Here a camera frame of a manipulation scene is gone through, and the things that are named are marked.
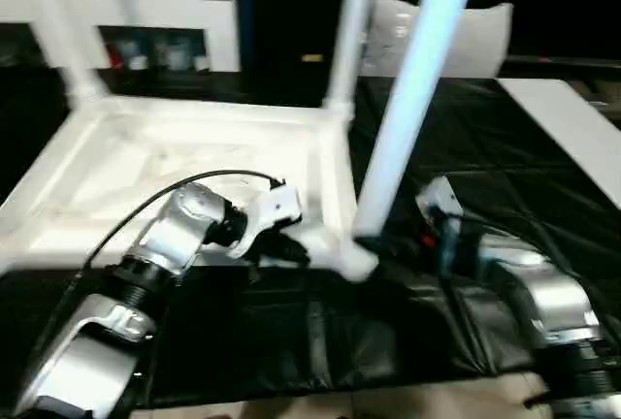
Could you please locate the white plastic table leg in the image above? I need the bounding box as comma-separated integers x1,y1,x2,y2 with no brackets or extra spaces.
352,0,487,242
321,0,383,123
17,0,109,106

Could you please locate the white cabinet with glass doors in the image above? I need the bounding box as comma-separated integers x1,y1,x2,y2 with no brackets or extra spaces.
0,0,243,73

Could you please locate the black table mat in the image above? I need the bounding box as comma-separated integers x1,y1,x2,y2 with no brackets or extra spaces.
0,65,621,410

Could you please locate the white plastic table top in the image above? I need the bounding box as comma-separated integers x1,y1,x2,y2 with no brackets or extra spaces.
0,92,380,285

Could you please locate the grey cushion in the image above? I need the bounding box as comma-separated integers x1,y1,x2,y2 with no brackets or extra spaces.
361,0,515,80

